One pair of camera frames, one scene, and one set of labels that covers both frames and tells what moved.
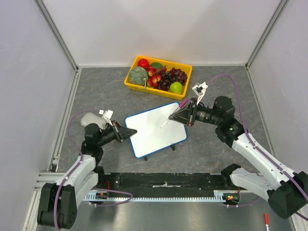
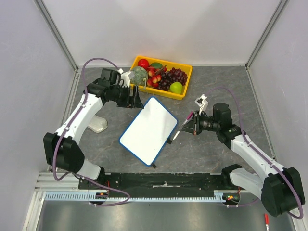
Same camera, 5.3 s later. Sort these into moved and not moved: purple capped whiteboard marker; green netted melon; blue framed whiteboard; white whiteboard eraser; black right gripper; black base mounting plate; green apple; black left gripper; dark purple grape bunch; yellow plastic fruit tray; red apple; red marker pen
Moved: black left gripper; black right gripper; blue framed whiteboard; purple capped whiteboard marker
Not moved: green apple; red marker pen; yellow plastic fruit tray; black base mounting plate; red apple; green netted melon; dark purple grape bunch; white whiteboard eraser
